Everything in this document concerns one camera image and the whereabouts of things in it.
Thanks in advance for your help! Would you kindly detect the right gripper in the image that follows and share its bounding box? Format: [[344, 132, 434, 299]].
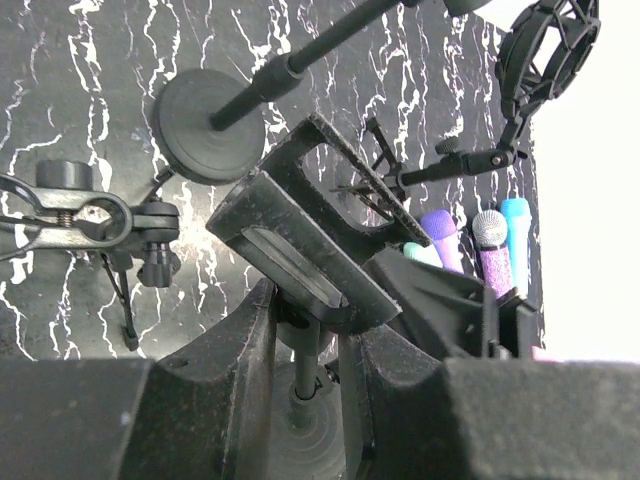
[[339, 249, 639, 479]]

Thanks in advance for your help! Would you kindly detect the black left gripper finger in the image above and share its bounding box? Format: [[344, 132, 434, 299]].
[[1, 280, 276, 479]]

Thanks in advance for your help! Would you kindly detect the green microphone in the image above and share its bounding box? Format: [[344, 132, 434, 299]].
[[402, 242, 443, 268]]

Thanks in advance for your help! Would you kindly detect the glitter purple microphone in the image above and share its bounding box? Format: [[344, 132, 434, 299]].
[[472, 210, 515, 298]]

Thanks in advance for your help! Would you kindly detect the blue microphone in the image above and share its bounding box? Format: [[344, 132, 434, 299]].
[[501, 198, 532, 297]]

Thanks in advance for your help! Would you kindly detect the black clamp arm purple mic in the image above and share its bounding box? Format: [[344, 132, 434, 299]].
[[207, 114, 429, 479]]

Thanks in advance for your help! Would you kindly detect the black round-base desk stand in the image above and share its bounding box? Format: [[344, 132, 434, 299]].
[[152, 0, 491, 187]]

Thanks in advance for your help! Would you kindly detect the black tripod shock-mount stand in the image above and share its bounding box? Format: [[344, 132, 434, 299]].
[[329, 0, 602, 224]]

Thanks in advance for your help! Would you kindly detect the pink phone dock stand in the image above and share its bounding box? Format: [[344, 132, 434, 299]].
[[532, 346, 557, 362]]

